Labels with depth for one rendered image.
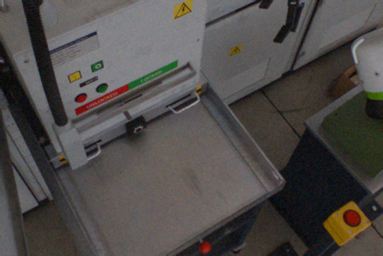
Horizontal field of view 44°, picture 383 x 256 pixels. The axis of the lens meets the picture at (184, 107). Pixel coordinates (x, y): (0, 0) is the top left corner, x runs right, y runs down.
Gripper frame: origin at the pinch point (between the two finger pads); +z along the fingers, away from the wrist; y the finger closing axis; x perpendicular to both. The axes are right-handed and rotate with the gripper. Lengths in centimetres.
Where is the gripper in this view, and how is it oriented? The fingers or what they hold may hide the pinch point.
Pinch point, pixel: (271, 22)
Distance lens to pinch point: 144.3
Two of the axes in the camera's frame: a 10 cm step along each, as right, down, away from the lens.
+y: -4.3, -6.2, -6.6
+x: 7.3, 2.0, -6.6
